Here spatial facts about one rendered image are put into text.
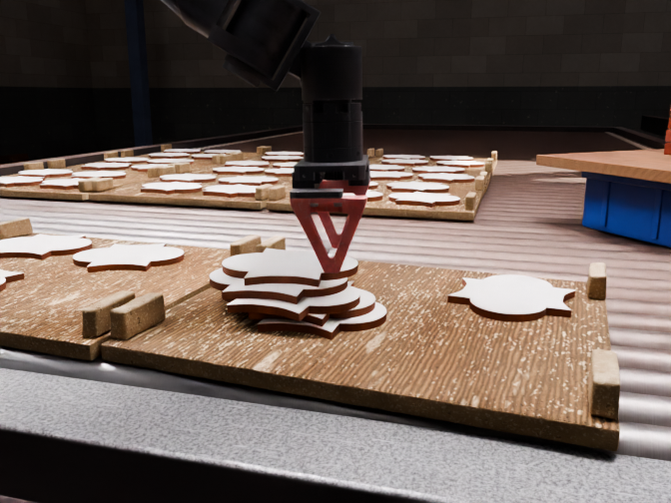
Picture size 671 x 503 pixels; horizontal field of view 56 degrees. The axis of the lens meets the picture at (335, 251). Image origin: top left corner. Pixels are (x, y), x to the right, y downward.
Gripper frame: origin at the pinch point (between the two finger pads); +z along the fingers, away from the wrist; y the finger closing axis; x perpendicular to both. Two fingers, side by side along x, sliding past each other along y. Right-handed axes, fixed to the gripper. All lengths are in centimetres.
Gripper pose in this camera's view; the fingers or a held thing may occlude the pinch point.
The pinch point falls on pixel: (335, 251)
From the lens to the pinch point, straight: 63.4
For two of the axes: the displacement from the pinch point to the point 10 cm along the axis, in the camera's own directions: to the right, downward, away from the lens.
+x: 10.0, 0.0, -0.8
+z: 0.2, 9.7, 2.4
